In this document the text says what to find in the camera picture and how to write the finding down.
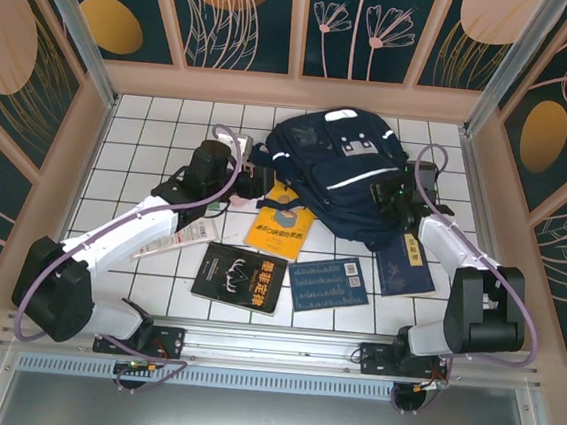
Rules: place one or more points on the aluminium mounting rail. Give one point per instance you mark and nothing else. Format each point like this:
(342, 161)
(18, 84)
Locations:
(276, 345)

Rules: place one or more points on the blue book with QR codes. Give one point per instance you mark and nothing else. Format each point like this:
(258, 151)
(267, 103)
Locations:
(326, 287)

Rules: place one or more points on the yellow book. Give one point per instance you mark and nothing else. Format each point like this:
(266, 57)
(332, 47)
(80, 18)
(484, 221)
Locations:
(275, 242)

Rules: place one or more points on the black book with antler print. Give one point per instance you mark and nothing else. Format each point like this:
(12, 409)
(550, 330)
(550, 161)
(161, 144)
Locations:
(237, 278)

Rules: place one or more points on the aluminium side rail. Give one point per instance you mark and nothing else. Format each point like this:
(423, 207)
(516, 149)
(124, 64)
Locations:
(73, 207)
(486, 242)

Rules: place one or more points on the dark blue book gold label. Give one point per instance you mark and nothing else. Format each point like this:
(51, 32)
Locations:
(403, 274)

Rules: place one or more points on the aluminium corner post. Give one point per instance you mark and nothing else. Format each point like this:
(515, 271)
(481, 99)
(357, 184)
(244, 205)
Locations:
(77, 27)
(512, 69)

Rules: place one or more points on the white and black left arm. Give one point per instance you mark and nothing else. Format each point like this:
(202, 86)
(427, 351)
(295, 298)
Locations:
(126, 227)

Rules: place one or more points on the yellow power connector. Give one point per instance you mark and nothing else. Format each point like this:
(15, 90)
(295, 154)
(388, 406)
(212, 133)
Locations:
(152, 368)
(420, 387)

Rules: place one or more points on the white red packaged ruler set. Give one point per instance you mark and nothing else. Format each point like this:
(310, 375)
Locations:
(196, 234)

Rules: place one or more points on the navy blue backpack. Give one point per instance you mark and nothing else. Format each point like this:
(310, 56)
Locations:
(327, 176)

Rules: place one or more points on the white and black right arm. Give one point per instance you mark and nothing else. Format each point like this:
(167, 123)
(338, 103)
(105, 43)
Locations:
(442, 238)

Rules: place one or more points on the grey sheet metal panel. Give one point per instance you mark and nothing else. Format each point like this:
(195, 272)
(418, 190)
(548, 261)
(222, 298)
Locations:
(268, 422)

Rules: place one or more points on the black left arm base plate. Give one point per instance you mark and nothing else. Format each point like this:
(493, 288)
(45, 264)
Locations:
(171, 337)

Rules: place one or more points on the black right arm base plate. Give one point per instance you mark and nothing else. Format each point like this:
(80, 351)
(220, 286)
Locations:
(372, 359)

